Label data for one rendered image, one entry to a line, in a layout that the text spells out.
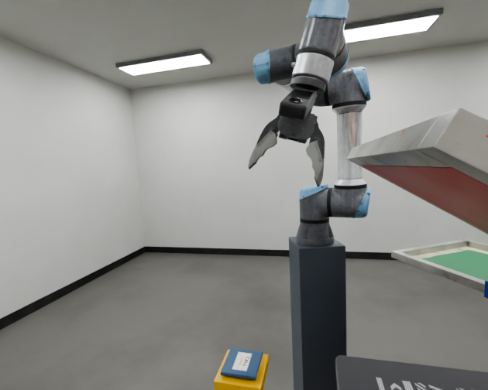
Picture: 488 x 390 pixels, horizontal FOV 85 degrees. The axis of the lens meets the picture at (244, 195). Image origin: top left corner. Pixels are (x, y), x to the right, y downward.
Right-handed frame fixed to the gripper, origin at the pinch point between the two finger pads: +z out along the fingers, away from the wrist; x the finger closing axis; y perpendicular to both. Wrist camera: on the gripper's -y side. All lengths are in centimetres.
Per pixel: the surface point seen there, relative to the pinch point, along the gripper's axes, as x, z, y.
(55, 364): 147, 201, 101
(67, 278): 253, 214, 213
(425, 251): -83, 29, 118
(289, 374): -31, 146, 125
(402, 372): -43, 43, 18
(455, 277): -80, 30, 80
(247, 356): -2, 54, 14
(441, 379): -51, 41, 17
